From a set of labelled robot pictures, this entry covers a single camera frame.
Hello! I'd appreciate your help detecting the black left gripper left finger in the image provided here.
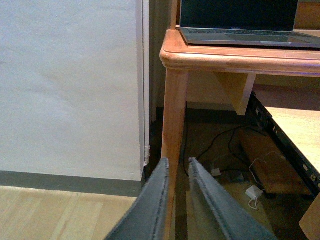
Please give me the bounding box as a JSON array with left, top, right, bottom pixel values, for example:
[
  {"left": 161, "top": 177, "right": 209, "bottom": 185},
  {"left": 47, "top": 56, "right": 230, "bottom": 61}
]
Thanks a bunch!
[{"left": 106, "top": 157, "right": 170, "bottom": 240}]

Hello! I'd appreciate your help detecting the white wall conduit pipe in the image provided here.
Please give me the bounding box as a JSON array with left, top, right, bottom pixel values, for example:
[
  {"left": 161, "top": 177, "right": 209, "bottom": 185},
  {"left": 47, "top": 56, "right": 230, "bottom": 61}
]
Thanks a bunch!
[{"left": 136, "top": 0, "right": 151, "bottom": 169}]

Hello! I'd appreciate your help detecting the wooden keyboard drawer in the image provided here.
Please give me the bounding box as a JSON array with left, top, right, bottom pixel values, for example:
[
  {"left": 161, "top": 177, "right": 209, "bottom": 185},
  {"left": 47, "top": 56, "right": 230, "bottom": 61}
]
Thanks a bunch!
[{"left": 249, "top": 89, "right": 320, "bottom": 240}]

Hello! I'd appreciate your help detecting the grey open laptop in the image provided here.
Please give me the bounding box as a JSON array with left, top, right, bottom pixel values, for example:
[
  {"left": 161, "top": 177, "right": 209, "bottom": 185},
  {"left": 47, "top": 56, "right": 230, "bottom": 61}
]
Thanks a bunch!
[{"left": 180, "top": 0, "right": 320, "bottom": 49}]

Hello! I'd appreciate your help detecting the black floor cable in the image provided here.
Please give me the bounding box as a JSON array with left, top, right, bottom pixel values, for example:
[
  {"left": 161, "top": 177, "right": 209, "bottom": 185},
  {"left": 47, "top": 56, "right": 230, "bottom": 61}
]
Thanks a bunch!
[{"left": 182, "top": 124, "right": 268, "bottom": 177}]

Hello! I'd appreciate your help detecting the black power strip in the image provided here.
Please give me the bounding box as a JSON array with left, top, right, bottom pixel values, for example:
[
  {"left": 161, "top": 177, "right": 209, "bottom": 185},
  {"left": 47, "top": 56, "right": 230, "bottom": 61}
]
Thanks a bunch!
[{"left": 202, "top": 162, "right": 246, "bottom": 183}]

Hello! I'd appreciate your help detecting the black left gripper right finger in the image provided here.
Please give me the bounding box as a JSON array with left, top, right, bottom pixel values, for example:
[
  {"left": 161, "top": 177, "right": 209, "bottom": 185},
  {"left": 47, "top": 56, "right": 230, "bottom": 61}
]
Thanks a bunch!
[{"left": 188, "top": 158, "right": 277, "bottom": 240}]

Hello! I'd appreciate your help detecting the white power adapter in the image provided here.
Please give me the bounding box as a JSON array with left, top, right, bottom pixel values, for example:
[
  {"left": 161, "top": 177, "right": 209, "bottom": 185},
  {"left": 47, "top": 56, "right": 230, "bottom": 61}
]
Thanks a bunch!
[{"left": 245, "top": 185, "right": 263, "bottom": 200}]

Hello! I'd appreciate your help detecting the wooden desk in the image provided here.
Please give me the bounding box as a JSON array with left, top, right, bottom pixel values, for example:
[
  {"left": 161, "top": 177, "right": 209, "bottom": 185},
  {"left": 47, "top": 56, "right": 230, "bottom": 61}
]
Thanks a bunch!
[{"left": 160, "top": 0, "right": 320, "bottom": 239}]

